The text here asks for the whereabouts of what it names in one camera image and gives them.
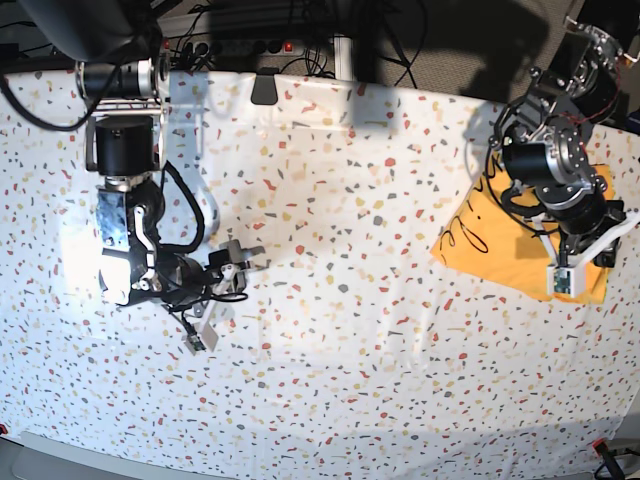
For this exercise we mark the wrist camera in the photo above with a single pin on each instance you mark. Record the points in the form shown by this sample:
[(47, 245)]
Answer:
[(568, 280), (200, 337)]

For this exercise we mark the black table clamp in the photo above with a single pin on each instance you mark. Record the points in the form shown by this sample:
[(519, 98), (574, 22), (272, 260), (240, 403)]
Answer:
[(264, 92)]

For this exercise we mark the red black clamp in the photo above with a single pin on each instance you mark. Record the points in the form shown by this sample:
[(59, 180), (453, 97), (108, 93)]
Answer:
[(609, 467)]

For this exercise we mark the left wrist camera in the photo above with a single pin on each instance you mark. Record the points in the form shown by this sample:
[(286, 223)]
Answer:
[(568, 280)]

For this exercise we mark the white terrazzo pattern tablecloth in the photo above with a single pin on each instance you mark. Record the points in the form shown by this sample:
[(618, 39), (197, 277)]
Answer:
[(357, 354)]

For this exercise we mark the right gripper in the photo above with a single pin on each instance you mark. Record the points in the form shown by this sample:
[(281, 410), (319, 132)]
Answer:
[(186, 282)]

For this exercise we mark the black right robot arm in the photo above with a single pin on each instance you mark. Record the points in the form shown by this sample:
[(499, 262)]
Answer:
[(122, 74)]

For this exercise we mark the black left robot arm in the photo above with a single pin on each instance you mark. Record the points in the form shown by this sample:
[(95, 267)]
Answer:
[(542, 136)]

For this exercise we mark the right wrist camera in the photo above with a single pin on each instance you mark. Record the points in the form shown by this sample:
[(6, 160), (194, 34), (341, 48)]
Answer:
[(200, 337)]

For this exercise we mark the yellow T-shirt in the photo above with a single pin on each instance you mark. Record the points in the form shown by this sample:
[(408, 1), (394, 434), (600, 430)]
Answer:
[(505, 245)]

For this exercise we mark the white power strip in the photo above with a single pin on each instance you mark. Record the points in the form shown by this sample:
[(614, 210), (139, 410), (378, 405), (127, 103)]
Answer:
[(250, 47)]

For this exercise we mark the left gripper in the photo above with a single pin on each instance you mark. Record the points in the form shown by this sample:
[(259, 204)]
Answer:
[(583, 218)]

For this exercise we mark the aluminium frame post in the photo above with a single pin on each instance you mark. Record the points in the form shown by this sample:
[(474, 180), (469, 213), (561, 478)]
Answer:
[(343, 58)]

